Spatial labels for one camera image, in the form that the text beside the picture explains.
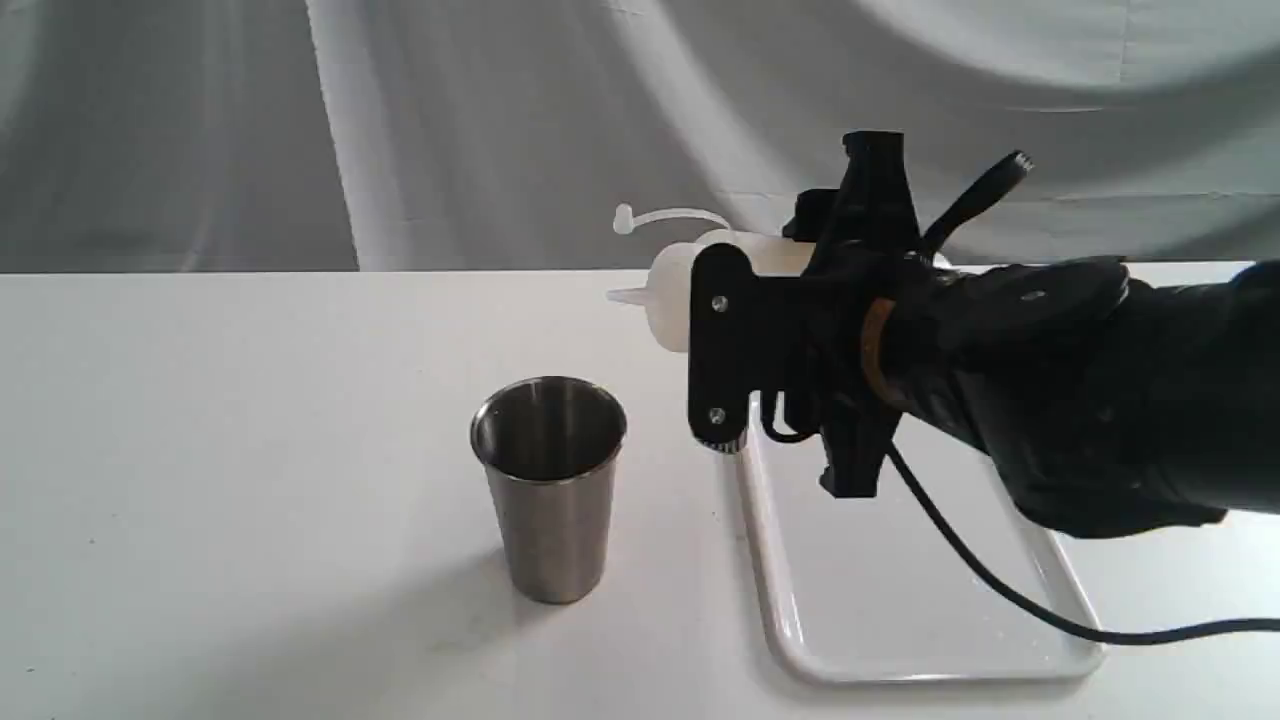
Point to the stainless steel cup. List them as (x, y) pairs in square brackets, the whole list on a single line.
[(549, 447)]

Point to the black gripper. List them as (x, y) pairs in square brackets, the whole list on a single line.
[(847, 248)]

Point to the white plastic tray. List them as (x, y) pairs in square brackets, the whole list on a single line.
[(861, 591)]

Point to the translucent squeeze bottle amber liquid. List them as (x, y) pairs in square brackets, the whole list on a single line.
[(666, 292)]

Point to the grey fabric backdrop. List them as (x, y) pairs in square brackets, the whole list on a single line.
[(386, 136)]

